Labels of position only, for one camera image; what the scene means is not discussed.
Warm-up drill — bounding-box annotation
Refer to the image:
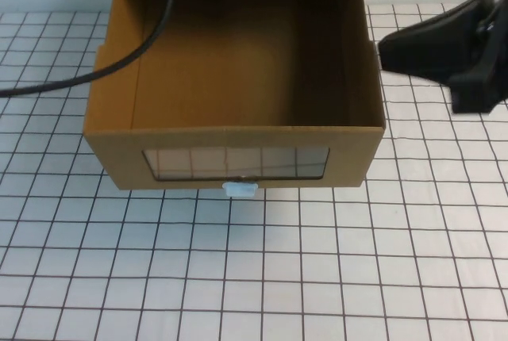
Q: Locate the white grid tablecloth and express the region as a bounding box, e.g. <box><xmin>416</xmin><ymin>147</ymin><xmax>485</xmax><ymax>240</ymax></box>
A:
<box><xmin>0</xmin><ymin>2</ymin><xmax>508</xmax><ymax>341</ymax></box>

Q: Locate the brown windowed cardboard drawer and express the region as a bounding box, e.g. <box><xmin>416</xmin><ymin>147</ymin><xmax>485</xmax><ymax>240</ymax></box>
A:
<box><xmin>82</xmin><ymin>0</ymin><xmax>387</xmax><ymax>192</ymax></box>

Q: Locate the black cable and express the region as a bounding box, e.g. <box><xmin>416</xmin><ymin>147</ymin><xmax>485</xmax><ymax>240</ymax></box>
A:
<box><xmin>0</xmin><ymin>0</ymin><xmax>176</xmax><ymax>98</ymax></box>

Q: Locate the white plastic drawer handle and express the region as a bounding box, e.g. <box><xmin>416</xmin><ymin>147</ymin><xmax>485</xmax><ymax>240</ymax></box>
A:
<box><xmin>221</xmin><ymin>181</ymin><xmax>260</xmax><ymax>200</ymax></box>

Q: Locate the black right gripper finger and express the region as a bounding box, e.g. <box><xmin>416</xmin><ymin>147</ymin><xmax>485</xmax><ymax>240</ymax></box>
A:
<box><xmin>377</xmin><ymin>0</ymin><xmax>497</xmax><ymax>81</ymax></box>
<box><xmin>451</xmin><ymin>0</ymin><xmax>508</xmax><ymax>115</ymax></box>

